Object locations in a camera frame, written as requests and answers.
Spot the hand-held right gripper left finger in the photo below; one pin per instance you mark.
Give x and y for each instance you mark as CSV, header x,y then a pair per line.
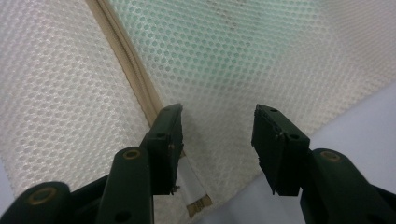
x,y
165,149

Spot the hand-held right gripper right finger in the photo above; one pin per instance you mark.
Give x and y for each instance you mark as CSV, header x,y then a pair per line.
x,y
277,152

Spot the clear plastic zip bag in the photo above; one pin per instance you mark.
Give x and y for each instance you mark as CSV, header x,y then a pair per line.
x,y
62,93

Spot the light blue foam mat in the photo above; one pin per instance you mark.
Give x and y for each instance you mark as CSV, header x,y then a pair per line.
x,y
358,130

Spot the green garment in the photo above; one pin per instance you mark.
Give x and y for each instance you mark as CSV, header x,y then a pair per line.
x,y
199,40

